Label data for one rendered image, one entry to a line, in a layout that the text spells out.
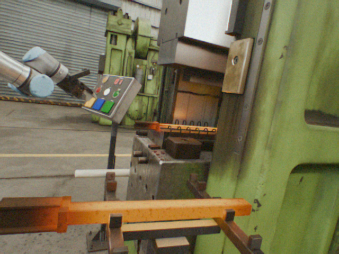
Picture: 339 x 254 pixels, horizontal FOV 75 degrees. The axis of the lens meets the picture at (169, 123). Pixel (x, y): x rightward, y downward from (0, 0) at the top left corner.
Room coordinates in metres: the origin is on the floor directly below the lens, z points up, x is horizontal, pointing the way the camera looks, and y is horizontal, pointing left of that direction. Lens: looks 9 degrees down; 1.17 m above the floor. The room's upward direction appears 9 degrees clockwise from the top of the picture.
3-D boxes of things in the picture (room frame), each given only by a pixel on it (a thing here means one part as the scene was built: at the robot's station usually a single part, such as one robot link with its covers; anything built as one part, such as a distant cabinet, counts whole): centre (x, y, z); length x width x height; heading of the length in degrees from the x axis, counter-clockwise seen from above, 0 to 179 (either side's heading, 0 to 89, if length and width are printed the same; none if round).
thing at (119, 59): (6.17, 1.08, 1.45); 2.18 x 1.23 x 2.89; 117
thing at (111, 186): (0.49, 0.01, 0.95); 0.23 x 0.06 x 0.02; 109
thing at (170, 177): (1.02, -0.17, 0.69); 0.56 x 0.38 x 0.45; 115
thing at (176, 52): (1.07, -0.13, 1.32); 0.42 x 0.20 x 0.10; 115
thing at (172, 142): (0.84, -0.07, 0.95); 0.12 x 0.08 x 0.06; 115
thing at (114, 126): (1.45, 0.36, 0.54); 0.04 x 0.04 x 1.08; 25
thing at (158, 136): (1.07, -0.13, 0.96); 0.42 x 0.20 x 0.09; 115
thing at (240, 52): (0.75, -0.19, 1.27); 0.09 x 0.02 x 0.17; 25
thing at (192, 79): (1.06, -0.18, 1.24); 0.30 x 0.07 x 0.06; 115
